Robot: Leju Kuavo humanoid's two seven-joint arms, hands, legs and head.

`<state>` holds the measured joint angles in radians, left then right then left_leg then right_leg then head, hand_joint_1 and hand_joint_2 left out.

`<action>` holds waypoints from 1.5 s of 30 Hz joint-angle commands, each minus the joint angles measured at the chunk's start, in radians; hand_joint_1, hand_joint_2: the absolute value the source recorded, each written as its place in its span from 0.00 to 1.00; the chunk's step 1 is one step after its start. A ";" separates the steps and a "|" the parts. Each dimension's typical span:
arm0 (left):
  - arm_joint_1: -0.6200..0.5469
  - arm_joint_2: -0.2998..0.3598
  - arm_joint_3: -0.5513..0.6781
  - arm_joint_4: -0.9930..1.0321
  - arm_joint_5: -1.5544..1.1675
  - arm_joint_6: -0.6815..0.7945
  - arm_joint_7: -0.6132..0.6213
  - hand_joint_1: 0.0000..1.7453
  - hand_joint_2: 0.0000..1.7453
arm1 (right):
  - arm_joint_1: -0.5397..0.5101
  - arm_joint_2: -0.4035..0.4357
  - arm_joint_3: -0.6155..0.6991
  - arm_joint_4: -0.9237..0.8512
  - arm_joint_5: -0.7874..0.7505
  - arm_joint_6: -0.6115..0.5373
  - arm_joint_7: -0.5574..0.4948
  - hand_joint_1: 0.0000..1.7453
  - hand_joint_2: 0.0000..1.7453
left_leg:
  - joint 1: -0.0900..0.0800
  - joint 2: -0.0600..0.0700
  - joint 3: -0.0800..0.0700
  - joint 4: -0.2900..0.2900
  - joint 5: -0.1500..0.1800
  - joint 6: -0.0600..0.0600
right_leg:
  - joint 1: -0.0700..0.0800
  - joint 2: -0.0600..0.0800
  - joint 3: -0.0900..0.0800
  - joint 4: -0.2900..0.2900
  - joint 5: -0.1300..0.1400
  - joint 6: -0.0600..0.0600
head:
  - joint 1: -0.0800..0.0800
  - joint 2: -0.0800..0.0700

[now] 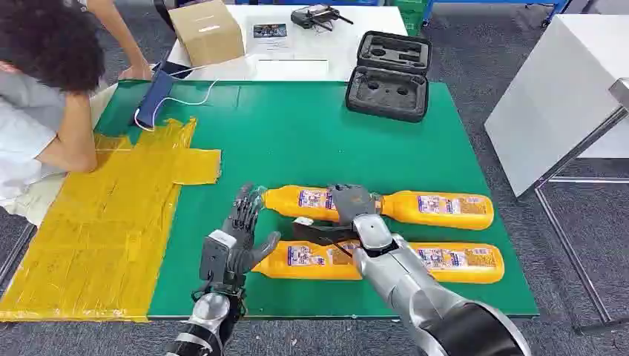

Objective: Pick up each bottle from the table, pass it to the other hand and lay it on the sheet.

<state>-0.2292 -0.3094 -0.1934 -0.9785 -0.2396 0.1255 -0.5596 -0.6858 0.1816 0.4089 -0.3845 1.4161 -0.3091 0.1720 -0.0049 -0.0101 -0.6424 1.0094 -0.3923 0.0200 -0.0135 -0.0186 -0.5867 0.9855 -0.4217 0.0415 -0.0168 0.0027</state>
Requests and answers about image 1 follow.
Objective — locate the person's left hand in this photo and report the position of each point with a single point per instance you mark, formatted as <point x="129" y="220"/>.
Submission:
<point x="136" y="72"/>

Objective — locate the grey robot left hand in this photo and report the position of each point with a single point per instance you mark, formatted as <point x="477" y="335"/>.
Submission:
<point x="245" y="255"/>

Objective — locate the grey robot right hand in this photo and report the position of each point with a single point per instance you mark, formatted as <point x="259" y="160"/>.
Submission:
<point x="354" y="201"/>

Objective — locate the orange drink bottle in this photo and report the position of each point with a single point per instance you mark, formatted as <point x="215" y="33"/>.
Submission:
<point x="471" y="270"/>
<point x="408" y="209"/>
<point x="285" y="201"/>
<point x="275" y="265"/>

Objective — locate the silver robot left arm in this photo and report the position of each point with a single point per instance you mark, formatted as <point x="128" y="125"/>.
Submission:
<point x="209" y="314"/>

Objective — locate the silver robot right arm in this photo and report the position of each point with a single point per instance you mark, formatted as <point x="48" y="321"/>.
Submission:
<point x="417" y="300"/>

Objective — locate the dark phone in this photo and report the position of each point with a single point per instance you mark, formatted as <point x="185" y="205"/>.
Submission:
<point x="174" y="70"/>

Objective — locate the green table mat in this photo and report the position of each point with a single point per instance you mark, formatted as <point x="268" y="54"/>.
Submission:
<point x="304" y="147"/>

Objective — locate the brown cardboard box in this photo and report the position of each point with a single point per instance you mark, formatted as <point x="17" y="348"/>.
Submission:
<point x="206" y="37"/>

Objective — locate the black foam-lined open case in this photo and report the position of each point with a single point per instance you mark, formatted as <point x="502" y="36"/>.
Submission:
<point x="388" y="93"/>

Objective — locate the person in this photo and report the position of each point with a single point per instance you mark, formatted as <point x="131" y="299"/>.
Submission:
<point x="29" y="123"/>

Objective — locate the white sheet with photo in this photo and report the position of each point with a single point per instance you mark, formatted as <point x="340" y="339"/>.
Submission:
<point x="270" y="41"/>

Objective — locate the yellow plastic sheet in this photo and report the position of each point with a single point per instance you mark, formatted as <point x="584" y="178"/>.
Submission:
<point x="98" y="236"/>

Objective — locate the small white table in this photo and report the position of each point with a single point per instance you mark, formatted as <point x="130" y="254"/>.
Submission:
<point x="344" y="49"/>

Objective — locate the black remote controller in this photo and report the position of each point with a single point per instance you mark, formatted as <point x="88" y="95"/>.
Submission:
<point x="314" y="17"/>

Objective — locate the green plastic crate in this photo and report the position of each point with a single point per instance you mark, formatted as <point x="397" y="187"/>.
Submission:
<point x="413" y="19"/>

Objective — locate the grey table leg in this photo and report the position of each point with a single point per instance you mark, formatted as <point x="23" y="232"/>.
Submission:
<point x="14" y="255"/>

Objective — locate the large white table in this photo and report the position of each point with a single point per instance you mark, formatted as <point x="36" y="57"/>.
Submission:
<point x="555" y="98"/>

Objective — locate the grey metal plate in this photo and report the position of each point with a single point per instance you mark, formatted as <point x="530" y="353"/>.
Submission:
<point x="621" y="91"/>

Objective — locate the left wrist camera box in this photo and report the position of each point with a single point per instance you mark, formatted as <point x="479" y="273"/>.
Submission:
<point x="216" y="258"/>

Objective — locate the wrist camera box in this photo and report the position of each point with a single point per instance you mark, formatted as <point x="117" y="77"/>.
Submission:
<point x="319" y="233"/>
<point x="216" y="258"/>

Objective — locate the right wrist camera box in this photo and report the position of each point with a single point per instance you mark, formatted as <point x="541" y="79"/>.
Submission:
<point x="319" y="233"/>

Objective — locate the metal table frame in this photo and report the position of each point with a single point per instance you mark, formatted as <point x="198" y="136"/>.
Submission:
<point x="572" y="255"/>

